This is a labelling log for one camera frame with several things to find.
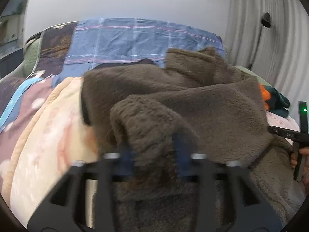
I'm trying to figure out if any green pillow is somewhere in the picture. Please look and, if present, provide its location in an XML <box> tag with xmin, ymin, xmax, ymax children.
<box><xmin>23</xmin><ymin>37</ymin><xmax>43</xmax><ymax>77</ymax></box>

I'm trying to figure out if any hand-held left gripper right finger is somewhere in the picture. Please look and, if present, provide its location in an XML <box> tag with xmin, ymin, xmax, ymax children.
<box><xmin>170</xmin><ymin>133</ymin><xmax>283</xmax><ymax>231</ymax></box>

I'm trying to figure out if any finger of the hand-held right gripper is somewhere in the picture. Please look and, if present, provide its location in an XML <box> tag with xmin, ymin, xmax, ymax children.
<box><xmin>267</xmin><ymin>125</ymin><xmax>301</xmax><ymax>144</ymax></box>

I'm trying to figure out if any grey curtain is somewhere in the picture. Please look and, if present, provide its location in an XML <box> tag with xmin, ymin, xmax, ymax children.
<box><xmin>223</xmin><ymin>0</ymin><xmax>309</xmax><ymax>116</ymax></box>

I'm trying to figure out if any pink cream fleece blanket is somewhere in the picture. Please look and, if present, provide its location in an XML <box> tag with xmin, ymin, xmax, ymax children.
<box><xmin>2</xmin><ymin>76</ymin><xmax>301</xmax><ymax>228</ymax></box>

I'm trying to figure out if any dark patterned quilt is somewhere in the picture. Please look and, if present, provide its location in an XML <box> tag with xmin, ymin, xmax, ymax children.
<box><xmin>0</xmin><ymin>22</ymin><xmax>80</xmax><ymax>165</ymax></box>

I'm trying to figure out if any person's right hand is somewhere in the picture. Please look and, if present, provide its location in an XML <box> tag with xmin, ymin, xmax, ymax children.
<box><xmin>290</xmin><ymin>147</ymin><xmax>309</xmax><ymax>191</ymax></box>

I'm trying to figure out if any brown fleece jacket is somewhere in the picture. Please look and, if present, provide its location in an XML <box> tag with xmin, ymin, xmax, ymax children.
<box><xmin>81</xmin><ymin>46</ymin><xmax>306</xmax><ymax>232</ymax></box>

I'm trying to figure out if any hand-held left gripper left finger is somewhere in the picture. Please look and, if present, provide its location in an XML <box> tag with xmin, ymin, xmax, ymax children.
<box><xmin>26</xmin><ymin>143</ymin><xmax>136</xmax><ymax>231</ymax></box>

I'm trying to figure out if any pale green cloth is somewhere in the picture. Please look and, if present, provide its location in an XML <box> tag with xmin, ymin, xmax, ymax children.
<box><xmin>235</xmin><ymin>65</ymin><xmax>274</xmax><ymax>88</ymax></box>

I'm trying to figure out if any teal garment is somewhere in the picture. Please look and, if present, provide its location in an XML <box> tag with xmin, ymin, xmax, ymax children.
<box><xmin>266</xmin><ymin>86</ymin><xmax>290</xmax><ymax>118</ymax></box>

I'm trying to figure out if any black round wall device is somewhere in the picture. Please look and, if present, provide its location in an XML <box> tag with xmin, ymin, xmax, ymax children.
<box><xmin>262</xmin><ymin>12</ymin><xmax>272</xmax><ymax>28</ymax></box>

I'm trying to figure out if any blue plaid bedsheet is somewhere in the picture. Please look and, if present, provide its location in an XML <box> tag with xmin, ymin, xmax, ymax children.
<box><xmin>52</xmin><ymin>17</ymin><xmax>226</xmax><ymax>87</ymax></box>

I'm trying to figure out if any black cloth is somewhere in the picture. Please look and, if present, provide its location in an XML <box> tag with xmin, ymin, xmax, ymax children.
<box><xmin>95</xmin><ymin>58</ymin><xmax>155</xmax><ymax>69</ymax></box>

